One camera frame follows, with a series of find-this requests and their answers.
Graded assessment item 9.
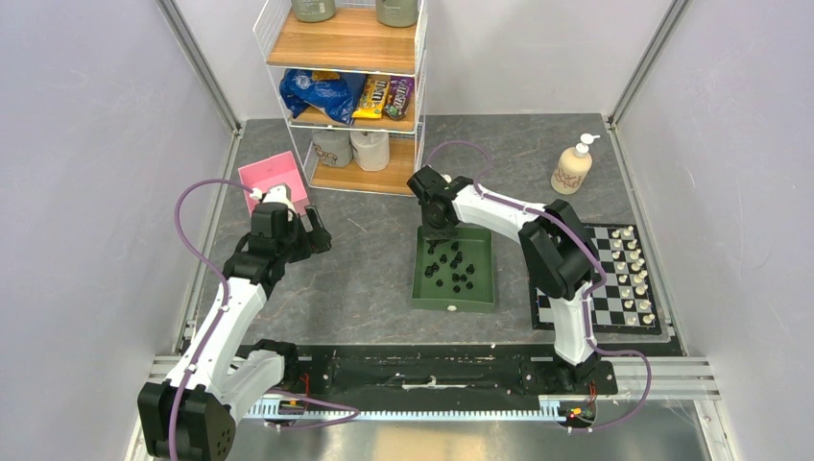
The pink plastic box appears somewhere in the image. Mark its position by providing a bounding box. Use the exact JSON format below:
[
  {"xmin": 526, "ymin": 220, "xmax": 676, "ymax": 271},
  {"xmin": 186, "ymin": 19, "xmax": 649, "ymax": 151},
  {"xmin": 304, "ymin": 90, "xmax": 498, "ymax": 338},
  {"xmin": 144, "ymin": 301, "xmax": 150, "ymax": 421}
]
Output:
[{"xmin": 238, "ymin": 151, "xmax": 310, "ymax": 215}]

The black and white chessboard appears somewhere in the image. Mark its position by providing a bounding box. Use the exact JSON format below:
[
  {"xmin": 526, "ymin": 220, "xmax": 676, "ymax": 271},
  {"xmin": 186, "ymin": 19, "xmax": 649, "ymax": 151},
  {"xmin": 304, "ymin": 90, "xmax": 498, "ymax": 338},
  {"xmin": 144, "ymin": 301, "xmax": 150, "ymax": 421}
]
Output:
[{"xmin": 523, "ymin": 220, "xmax": 662, "ymax": 332}]

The cream soap pump bottle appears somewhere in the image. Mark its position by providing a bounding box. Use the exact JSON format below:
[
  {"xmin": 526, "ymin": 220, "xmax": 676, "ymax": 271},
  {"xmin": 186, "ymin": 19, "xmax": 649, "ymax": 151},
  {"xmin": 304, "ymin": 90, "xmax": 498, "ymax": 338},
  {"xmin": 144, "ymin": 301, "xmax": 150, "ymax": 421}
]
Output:
[{"xmin": 551, "ymin": 133, "xmax": 600, "ymax": 195}]

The white wire wooden shelf rack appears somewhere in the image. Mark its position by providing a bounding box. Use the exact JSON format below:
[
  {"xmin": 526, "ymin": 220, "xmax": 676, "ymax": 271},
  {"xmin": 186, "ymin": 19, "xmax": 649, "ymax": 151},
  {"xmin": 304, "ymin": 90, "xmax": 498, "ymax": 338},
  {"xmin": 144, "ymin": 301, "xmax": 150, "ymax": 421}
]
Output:
[{"xmin": 252, "ymin": 1, "xmax": 429, "ymax": 195}]

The white chess pieces row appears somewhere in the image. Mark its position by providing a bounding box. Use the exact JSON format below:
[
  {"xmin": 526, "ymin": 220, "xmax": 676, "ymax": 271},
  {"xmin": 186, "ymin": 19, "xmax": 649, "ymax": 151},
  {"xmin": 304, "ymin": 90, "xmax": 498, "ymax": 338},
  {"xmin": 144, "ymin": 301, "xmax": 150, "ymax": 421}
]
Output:
[{"xmin": 606, "ymin": 226, "xmax": 657, "ymax": 328}]

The green jar left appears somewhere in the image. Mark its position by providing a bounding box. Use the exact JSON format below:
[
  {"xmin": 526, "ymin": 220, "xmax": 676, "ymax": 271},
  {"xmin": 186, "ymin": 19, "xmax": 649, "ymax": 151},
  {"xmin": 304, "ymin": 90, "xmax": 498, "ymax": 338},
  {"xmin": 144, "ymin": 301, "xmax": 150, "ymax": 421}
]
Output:
[{"xmin": 291, "ymin": 0, "xmax": 336, "ymax": 23}]

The white toilet paper roll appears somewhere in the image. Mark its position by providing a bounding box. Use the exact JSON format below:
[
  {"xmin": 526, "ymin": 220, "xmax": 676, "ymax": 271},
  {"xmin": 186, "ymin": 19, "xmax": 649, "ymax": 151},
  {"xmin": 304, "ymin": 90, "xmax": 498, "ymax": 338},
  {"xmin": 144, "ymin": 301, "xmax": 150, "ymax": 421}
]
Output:
[{"xmin": 350, "ymin": 131, "xmax": 390, "ymax": 172}]

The green jar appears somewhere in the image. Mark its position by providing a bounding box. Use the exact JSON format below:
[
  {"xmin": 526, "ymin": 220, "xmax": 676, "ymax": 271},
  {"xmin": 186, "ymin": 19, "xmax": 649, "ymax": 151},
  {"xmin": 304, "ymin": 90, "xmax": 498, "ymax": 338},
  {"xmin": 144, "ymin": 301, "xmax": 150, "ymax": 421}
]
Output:
[
  {"xmin": 291, "ymin": 0, "xmax": 336, "ymax": 23},
  {"xmin": 375, "ymin": 0, "xmax": 419, "ymax": 28}
]

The green jar right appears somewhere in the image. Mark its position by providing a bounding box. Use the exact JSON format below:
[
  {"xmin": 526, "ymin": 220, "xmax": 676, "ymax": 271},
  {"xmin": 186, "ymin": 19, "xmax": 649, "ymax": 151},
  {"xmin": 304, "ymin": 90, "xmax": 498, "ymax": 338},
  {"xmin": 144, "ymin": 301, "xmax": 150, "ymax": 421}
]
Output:
[{"xmin": 375, "ymin": 0, "xmax": 419, "ymax": 28}]

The grey patterned mug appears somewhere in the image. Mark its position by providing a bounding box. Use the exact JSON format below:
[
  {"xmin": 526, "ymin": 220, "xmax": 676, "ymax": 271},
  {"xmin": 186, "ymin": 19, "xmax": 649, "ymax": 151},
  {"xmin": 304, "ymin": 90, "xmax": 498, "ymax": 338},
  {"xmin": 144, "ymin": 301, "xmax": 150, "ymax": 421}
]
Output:
[{"xmin": 312, "ymin": 130, "xmax": 353, "ymax": 168}]

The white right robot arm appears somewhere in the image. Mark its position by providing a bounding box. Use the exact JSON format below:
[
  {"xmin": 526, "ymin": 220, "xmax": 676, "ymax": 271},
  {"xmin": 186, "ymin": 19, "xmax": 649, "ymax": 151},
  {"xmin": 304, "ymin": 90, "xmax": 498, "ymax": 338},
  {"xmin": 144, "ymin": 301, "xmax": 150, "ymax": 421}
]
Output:
[{"xmin": 407, "ymin": 166, "xmax": 606, "ymax": 393}]

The yellow candy bag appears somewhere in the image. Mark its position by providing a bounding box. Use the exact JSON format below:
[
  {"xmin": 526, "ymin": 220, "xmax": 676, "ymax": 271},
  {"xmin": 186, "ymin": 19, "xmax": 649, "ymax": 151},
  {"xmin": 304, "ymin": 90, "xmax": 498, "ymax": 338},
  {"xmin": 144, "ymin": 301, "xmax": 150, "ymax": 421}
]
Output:
[{"xmin": 352, "ymin": 75, "xmax": 391, "ymax": 120}]

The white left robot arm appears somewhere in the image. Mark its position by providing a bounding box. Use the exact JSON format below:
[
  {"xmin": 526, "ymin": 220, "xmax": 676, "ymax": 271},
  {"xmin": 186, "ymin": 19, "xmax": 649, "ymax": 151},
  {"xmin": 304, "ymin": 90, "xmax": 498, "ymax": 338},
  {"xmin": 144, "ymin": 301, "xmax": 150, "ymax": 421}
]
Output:
[{"xmin": 137, "ymin": 202, "xmax": 331, "ymax": 460}]

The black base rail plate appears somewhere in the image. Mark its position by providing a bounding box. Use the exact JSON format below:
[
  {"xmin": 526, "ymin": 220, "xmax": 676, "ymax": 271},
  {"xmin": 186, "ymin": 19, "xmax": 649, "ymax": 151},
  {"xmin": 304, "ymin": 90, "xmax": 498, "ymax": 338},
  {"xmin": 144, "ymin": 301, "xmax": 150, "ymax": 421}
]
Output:
[{"xmin": 236, "ymin": 340, "xmax": 644, "ymax": 411}]

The green plastic tray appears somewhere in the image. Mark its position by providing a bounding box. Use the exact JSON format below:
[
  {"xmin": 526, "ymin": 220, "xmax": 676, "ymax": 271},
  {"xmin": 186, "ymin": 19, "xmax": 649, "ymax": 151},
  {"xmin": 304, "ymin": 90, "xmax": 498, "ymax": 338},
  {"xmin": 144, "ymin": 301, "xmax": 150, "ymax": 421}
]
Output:
[{"xmin": 412, "ymin": 227, "xmax": 495, "ymax": 313}]

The blue snack bag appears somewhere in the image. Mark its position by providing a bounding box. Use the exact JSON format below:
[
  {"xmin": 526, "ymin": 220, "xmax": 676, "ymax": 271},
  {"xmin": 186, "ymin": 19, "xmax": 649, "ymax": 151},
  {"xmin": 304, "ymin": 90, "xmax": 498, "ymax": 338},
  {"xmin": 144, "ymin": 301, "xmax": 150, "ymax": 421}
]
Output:
[{"xmin": 278, "ymin": 68, "xmax": 367, "ymax": 125}]

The brown candy bag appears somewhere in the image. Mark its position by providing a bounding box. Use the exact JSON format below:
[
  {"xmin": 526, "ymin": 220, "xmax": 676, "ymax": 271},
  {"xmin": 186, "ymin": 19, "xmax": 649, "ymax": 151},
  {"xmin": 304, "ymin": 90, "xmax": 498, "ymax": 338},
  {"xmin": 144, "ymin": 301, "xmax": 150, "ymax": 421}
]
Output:
[{"xmin": 383, "ymin": 76, "xmax": 415, "ymax": 120}]

